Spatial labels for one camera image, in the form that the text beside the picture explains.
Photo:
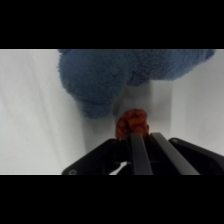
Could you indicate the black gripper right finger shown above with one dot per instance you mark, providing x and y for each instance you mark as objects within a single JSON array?
[{"x": 173, "y": 160}]

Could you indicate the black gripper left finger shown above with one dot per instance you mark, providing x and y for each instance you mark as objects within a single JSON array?
[{"x": 138, "y": 156}]

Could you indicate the red ball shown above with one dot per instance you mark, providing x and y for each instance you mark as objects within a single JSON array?
[{"x": 132, "y": 121}]

